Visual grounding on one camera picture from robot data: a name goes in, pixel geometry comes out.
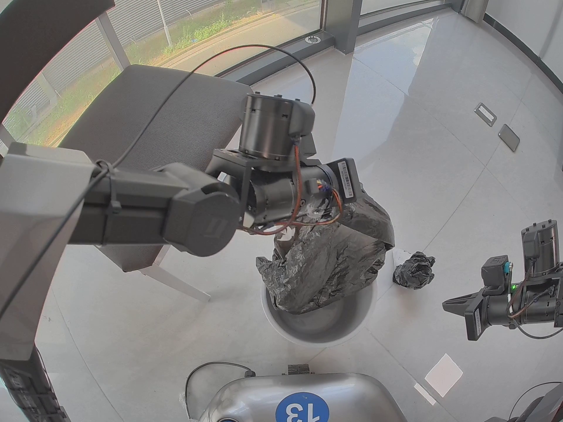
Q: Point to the grey chair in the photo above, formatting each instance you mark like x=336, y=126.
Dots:
x=154, y=112

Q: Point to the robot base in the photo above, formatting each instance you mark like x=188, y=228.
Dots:
x=308, y=394

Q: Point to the black plastic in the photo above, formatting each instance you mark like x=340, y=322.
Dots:
x=413, y=270

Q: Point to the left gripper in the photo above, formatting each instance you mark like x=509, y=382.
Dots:
x=281, y=200

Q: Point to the black plastic bag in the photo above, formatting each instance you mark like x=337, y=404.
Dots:
x=330, y=262

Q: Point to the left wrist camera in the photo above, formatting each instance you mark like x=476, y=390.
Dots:
x=310, y=145

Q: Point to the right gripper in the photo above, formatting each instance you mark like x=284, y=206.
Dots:
x=536, y=306

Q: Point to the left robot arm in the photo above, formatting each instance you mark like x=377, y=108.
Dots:
x=132, y=200

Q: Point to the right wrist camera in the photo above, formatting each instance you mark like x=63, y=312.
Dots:
x=495, y=270

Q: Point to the white trash bin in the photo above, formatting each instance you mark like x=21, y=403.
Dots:
x=281, y=323

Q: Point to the window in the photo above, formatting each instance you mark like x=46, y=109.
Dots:
x=343, y=7

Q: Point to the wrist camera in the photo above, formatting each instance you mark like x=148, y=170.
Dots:
x=310, y=145
x=495, y=270

